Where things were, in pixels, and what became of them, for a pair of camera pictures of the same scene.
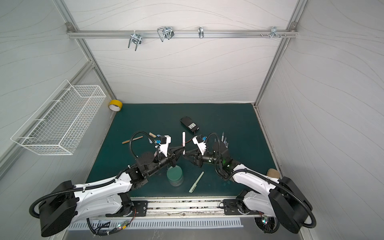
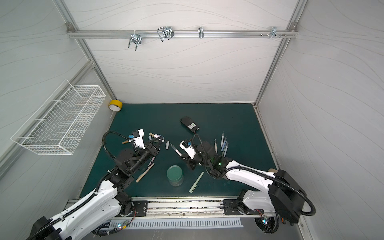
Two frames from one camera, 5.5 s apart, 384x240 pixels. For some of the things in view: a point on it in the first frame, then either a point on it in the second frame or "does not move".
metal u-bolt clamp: [136, 38] does not move
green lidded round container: [175, 175] does not move
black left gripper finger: [178, 150] to [159, 139]
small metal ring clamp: [201, 33] does not move
